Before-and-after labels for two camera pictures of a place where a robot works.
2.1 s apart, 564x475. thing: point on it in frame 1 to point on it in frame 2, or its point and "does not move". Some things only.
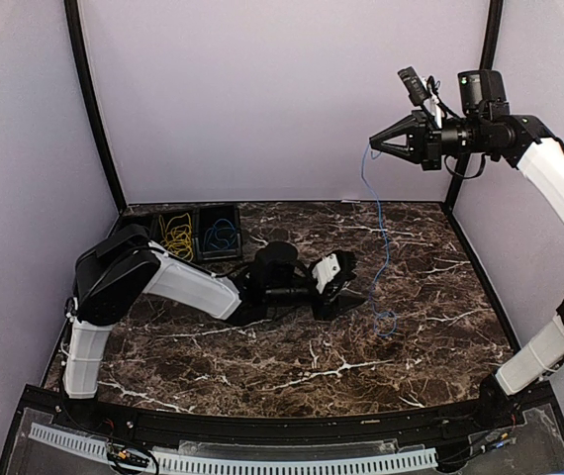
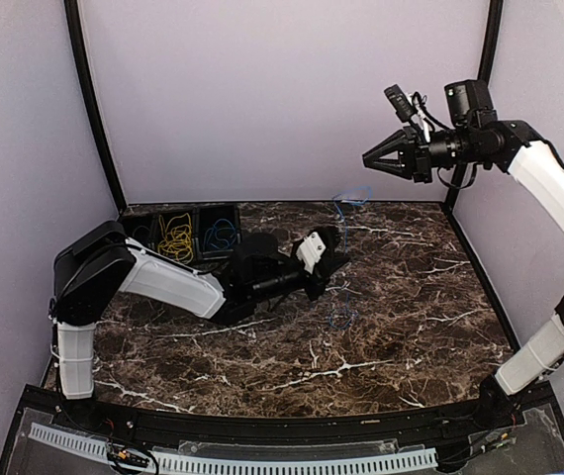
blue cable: [384, 324] to [343, 313]
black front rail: [124, 423] does not move
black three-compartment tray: [200, 235] does not move
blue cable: [222, 236] does not move
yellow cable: [178, 236] does not move
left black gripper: [329, 310] to [322, 275]
